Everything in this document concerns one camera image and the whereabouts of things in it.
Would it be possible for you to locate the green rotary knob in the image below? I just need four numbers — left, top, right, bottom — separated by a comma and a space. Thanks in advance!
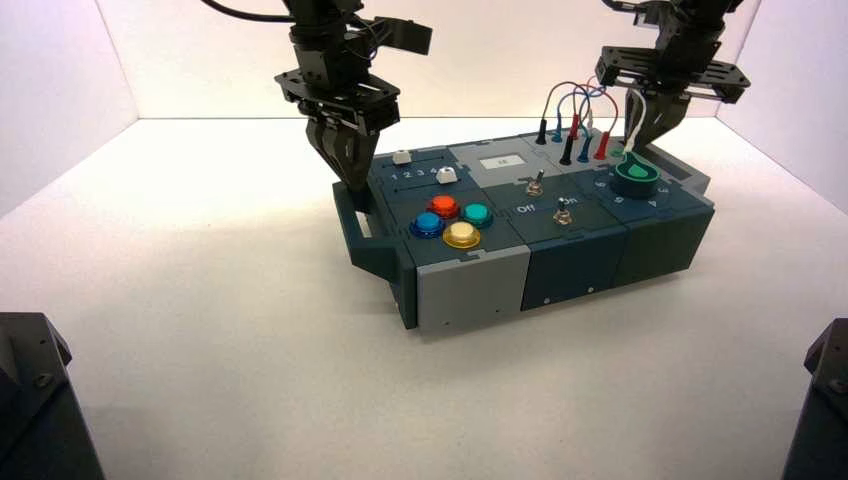
613, 150, 662, 201

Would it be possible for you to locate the white cable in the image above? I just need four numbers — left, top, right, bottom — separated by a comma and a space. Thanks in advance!
622, 89, 648, 155

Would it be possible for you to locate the blue jumper cable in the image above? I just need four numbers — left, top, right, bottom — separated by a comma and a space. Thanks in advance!
551, 89, 608, 165

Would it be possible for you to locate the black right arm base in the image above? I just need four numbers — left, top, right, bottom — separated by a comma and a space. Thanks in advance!
780, 317, 848, 480

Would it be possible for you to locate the black jumper cable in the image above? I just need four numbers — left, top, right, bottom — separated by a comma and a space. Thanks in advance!
535, 82, 595, 167

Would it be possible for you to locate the dark blue grey control box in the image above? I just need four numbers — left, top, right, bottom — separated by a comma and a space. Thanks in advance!
331, 134, 717, 332

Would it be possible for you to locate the blue round push button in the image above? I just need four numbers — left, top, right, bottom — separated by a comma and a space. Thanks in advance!
408, 211, 447, 240

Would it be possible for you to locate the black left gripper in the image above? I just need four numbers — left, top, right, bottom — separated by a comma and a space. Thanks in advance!
274, 65, 403, 213

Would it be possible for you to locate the teal round push button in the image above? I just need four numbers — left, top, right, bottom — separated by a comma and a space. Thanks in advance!
460, 202, 496, 231

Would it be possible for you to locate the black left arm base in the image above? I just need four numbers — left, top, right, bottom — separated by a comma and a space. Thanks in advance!
0, 311, 108, 480

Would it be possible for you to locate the red round push button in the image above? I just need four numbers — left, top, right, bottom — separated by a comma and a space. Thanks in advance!
427, 193, 462, 221

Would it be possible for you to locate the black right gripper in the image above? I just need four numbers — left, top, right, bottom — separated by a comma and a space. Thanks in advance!
594, 44, 753, 150

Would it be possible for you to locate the red jumper cable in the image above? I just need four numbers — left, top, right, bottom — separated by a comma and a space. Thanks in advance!
568, 74, 621, 162

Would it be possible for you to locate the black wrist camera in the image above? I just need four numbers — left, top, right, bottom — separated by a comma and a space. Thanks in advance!
378, 17, 435, 57

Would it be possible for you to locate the yellow round push button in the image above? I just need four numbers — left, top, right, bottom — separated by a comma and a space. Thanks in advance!
441, 221, 484, 251

